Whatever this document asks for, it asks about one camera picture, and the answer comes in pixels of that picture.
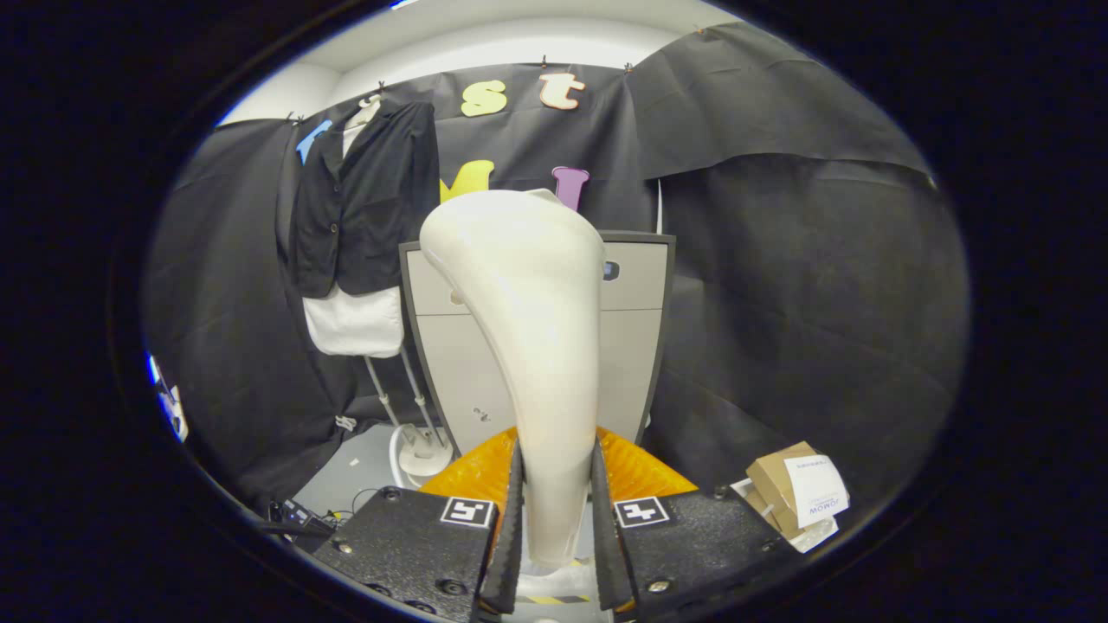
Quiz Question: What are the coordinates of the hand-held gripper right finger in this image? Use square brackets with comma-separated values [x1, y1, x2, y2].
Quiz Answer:
[593, 426, 784, 622]

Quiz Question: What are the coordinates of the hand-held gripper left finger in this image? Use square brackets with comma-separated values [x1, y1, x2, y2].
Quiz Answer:
[312, 426, 525, 622]

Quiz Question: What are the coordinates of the white garment steamer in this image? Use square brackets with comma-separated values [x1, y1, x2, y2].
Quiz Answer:
[419, 188, 607, 572]

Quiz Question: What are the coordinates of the black jacket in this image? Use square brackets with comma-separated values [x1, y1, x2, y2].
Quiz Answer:
[288, 98, 441, 299]

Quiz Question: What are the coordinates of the white steamer base with poles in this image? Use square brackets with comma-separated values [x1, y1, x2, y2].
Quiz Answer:
[364, 346, 454, 490]

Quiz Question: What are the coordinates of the brown cardboard box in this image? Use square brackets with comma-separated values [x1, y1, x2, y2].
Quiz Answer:
[746, 441, 823, 537]

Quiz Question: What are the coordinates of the black power strip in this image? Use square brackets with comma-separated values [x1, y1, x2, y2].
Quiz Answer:
[267, 499, 338, 542]

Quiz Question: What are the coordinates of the beige cabinet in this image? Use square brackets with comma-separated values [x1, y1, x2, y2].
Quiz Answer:
[398, 229, 677, 458]

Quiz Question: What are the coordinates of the white paper sheet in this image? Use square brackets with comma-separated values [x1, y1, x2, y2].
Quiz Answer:
[784, 454, 851, 529]

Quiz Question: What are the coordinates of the white padded hanger board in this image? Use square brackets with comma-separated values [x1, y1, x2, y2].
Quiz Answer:
[303, 112, 405, 358]

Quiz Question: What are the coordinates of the black backdrop cloth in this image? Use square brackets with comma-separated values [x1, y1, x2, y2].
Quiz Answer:
[143, 22, 970, 511]

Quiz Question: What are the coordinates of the white and blue object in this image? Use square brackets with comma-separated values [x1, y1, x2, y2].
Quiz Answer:
[147, 355, 190, 442]

